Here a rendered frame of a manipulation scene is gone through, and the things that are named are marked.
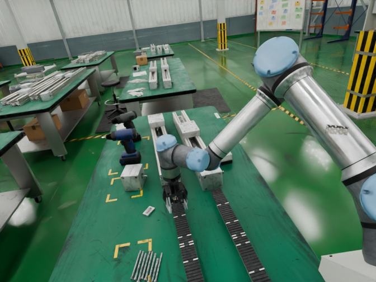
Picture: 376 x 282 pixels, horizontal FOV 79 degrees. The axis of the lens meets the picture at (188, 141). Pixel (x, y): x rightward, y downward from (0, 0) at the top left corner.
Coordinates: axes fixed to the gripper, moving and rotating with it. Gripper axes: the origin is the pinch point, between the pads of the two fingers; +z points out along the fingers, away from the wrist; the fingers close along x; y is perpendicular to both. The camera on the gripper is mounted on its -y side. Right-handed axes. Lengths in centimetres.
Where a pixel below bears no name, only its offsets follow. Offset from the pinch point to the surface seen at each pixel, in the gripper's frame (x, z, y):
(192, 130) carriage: 20, -10, -51
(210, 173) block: 18.4, -6.5, -9.5
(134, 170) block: -16.7, -6.6, -25.5
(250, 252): 20.0, -0.1, 28.2
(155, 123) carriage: -1, -9, -75
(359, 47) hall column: 288, -8, -198
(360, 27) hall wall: 834, 38, -721
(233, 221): 19.4, -0.4, 14.5
